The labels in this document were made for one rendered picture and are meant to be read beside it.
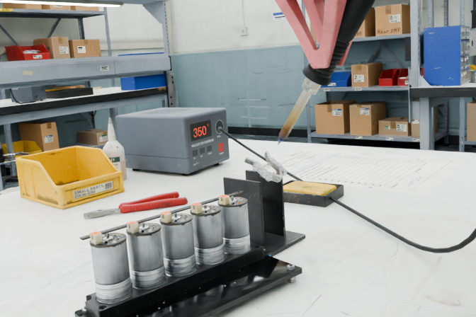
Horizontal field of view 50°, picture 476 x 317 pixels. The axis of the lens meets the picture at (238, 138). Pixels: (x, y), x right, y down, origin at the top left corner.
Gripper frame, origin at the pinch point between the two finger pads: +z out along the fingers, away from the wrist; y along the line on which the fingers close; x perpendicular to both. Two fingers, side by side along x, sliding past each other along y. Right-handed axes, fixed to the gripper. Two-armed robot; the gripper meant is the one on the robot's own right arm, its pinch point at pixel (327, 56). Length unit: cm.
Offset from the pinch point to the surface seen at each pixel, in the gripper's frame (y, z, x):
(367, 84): -383, 35, -189
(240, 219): 6.8, 12.5, -4.8
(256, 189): 1.6, 11.5, -7.2
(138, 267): 15.8, 13.6, -6.8
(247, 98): -418, 50, -360
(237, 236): 7.1, 13.9, -4.9
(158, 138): -14.8, 11.3, -40.2
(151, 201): -2.1, 16.4, -27.3
